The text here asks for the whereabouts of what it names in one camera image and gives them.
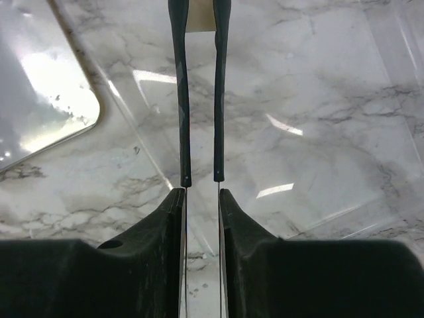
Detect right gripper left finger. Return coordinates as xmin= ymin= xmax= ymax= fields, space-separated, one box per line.
xmin=1 ymin=188 xmax=185 ymax=317

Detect black metal tongs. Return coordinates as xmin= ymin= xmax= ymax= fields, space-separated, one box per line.
xmin=167 ymin=0 xmax=233 ymax=318

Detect silver tin lid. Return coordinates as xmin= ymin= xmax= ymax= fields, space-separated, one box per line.
xmin=1 ymin=1 xmax=103 ymax=171

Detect pale square chocolate piece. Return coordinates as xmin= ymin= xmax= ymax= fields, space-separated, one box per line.
xmin=186 ymin=0 xmax=216 ymax=33

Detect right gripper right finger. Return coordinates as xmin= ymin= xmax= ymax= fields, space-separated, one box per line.
xmin=219 ymin=189 xmax=423 ymax=317

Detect clear plastic tray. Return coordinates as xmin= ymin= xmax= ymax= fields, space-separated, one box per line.
xmin=63 ymin=1 xmax=423 ymax=238

